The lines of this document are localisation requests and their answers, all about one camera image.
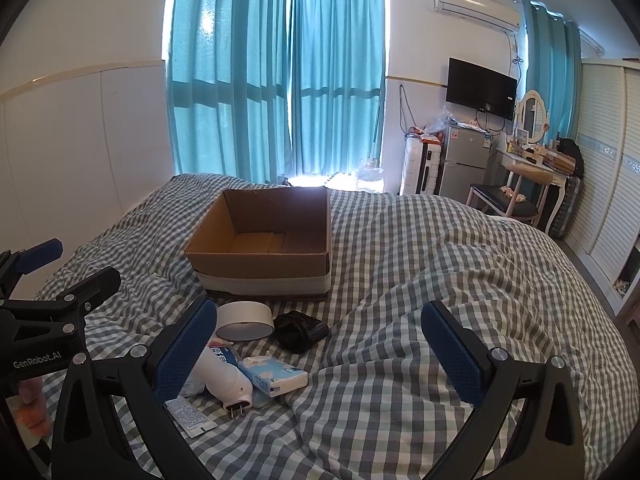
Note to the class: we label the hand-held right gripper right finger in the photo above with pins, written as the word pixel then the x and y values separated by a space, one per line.
pixel 452 355

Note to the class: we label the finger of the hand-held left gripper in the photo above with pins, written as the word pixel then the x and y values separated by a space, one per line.
pixel 100 280
pixel 40 255

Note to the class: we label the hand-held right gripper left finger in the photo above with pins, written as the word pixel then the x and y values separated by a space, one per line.
pixel 185 350

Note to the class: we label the pale grey cloth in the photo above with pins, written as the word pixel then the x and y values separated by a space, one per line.
pixel 192 384

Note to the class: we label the white plug-in device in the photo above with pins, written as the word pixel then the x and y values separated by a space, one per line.
pixel 225 380

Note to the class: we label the white squeeze tube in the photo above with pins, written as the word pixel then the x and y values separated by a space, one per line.
pixel 192 417

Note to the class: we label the white round container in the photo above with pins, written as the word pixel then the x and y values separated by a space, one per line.
pixel 245 315

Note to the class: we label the blue white tissue pack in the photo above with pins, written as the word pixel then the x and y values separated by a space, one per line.
pixel 272 375

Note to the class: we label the cardboard box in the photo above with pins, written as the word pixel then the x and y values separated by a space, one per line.
pixel 215 260

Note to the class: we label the person's left hand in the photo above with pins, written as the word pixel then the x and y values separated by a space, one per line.
pixel 32 410

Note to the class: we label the grey checked blanket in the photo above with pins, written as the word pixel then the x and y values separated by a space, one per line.
pixel 400 260

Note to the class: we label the wooden chair dark seat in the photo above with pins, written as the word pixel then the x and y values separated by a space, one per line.
pixel 500 197

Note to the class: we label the dark ribbed suitcase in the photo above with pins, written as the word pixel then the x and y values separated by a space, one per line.
pixel 567 207

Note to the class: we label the white ribbed suitcase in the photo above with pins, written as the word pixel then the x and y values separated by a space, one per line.
pixel 417 167

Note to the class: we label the silver small fridge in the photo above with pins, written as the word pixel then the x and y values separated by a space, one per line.
pixel 465 160

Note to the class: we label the clear water jug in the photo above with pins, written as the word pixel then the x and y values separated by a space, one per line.
pixel 370 177

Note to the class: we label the white dressing table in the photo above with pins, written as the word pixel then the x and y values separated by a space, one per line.
pixel 532 170

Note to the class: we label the orange snack packets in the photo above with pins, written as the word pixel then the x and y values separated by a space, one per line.
pixel 427 136

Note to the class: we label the brown flat box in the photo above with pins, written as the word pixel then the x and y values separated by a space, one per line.
pixel 557 161

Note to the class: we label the black bag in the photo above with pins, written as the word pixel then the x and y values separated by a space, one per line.
pixel 570 155

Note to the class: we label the wide teal curtain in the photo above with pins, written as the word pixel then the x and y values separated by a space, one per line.
pixel 225 75

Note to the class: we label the white louvred wardrobe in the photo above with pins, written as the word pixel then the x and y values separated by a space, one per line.
pixel 605 160

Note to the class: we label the white oval mirror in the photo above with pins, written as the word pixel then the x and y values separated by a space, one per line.
pixel 531 117

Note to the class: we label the teal curtain by wardrobe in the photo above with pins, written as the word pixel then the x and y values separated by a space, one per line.
pixel 550 70

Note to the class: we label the narrow teal curtain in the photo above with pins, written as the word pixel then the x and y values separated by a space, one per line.
pixel 340 75

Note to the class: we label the white air conditioner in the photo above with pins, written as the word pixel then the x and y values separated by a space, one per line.
pixel 475 7

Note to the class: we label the black wall television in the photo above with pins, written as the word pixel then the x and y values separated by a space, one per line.
pixel 480 87

